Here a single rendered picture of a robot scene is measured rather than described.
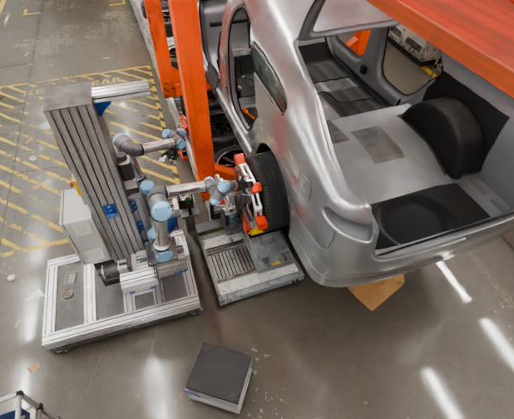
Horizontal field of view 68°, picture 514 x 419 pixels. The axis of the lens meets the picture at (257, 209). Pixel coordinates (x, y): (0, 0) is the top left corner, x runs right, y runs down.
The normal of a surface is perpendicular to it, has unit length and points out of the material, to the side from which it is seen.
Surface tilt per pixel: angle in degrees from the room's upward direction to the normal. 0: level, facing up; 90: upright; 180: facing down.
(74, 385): 0
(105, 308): 0
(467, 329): 0
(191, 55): 90
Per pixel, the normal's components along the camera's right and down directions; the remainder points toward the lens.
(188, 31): 0.34, 0.69
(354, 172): 0.12, -0.37
